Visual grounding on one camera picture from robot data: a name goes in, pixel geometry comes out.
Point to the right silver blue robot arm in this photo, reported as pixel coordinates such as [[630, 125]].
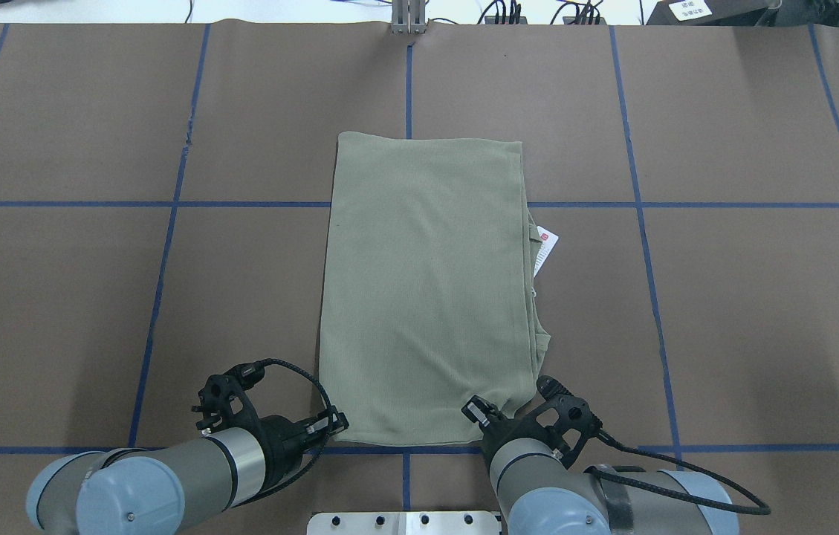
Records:
[[529, 462]]

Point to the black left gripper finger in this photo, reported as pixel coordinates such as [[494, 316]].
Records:
[[324, 425]]

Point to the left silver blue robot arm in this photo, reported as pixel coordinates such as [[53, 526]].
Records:
[[239, 457]]

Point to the aluminium frame post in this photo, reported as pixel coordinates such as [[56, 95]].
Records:
[[408, 16]]

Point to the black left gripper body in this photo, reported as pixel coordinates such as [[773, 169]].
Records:
[[284, 441]]

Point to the olive green long-sleeve shirt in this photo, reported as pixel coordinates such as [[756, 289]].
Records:
[[428, 292]]

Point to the white shirt hang tag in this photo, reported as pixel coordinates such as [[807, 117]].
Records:
[[547, 241]]

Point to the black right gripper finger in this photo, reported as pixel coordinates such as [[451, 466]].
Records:
[[479, 411]]

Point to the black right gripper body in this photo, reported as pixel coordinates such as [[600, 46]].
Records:
[[506, 438]]

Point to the black box white label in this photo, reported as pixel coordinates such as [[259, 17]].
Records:
[[709, 13]]

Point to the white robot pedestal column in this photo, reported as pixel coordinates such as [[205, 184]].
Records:
[[407, 522]]

